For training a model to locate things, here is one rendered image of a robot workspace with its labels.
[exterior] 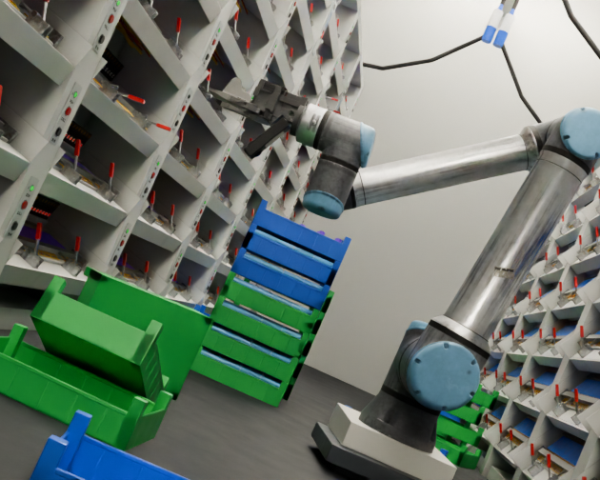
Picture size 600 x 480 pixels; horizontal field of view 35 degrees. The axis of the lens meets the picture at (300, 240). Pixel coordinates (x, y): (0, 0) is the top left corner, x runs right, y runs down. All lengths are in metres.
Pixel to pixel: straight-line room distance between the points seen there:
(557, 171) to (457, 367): 0.47
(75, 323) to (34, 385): 0.14
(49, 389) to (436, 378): 0.88
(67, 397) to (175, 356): 0.69
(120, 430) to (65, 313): 0.23
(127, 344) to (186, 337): 0.59
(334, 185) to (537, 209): 0.44
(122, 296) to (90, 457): 0.87
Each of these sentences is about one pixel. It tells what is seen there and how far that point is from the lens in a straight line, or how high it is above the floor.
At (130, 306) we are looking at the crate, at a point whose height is 0.16.
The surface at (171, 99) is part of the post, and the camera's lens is 2.50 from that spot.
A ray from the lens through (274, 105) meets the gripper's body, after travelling 2.11.
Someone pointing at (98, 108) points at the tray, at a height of 0.51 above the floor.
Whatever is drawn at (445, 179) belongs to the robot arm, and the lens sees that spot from 2.23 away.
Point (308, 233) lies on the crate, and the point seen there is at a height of 0.52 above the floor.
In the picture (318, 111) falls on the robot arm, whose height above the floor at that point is 0.71.
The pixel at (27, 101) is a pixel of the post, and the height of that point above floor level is 0.44.
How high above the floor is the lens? 0.30
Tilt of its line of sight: 4 degrees up
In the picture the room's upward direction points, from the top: 24 degrees clockwise
